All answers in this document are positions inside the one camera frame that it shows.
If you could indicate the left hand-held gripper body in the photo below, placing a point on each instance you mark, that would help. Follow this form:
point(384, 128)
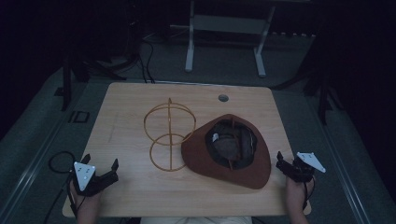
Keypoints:
point(83, 175)

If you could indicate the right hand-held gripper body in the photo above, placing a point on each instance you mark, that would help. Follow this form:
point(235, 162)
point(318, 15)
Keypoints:
point(308, 161)

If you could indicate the brown felt hat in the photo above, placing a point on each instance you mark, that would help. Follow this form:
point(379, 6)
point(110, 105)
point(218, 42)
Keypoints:
point(196, 152)

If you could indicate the person's left hand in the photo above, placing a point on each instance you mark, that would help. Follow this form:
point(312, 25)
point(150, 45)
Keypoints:
point(87, 203)

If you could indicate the person's right hand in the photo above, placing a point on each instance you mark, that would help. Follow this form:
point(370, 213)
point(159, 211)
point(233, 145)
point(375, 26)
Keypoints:
point(295, 194)

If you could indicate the black tripod stand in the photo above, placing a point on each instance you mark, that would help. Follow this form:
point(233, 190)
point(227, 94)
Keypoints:
point(66, 84)
point(323, 99)

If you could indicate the black rectangular floor frame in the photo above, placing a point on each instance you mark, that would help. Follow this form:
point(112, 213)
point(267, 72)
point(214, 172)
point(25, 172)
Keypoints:
point(79, 116)

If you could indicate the white metal table frame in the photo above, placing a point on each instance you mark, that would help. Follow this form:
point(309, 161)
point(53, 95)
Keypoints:
point(229, 24)

